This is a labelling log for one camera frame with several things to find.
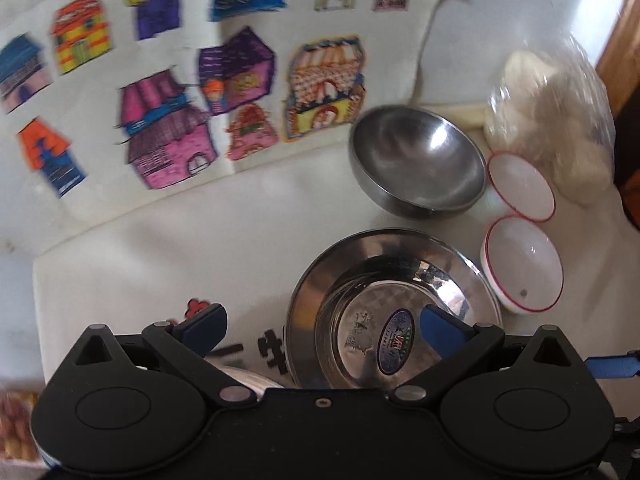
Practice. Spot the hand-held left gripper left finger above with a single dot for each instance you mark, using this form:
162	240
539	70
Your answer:
202	327

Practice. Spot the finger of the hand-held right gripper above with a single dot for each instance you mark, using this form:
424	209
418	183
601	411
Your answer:
612	366

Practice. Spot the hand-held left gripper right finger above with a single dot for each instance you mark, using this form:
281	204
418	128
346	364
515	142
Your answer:
440	330

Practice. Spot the large steel bowl with sticker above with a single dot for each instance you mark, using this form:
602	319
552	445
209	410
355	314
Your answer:
360	285

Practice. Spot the white bowl with red rim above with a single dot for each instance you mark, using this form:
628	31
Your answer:
520	260
520	185

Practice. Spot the round stainless steel bowl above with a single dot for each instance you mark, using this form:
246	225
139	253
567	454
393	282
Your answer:
415	155

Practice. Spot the white ribbed plate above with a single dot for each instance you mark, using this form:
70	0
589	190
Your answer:
250	377

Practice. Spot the brown snack pack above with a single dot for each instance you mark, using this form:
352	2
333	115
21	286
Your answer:
15	425

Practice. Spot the clear plastic bag of buns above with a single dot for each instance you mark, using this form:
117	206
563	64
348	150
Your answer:
550	110

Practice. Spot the paper with coloured house drawings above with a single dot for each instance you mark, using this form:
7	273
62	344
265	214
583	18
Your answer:
150	60

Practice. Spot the wooden furniture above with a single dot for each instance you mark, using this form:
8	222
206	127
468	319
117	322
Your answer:
625	50

